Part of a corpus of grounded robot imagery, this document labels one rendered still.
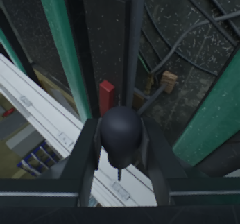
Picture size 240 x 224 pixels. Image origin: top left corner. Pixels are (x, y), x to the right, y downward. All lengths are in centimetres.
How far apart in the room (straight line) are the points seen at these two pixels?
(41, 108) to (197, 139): 45
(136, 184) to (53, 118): 28
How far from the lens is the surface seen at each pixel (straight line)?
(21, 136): 991
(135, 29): 57
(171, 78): 130
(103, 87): 76
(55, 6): 23
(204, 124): 17
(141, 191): 42
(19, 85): 64
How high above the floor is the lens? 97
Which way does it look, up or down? 27 degrees down
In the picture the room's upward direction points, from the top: 133 degrees counter-clockwise
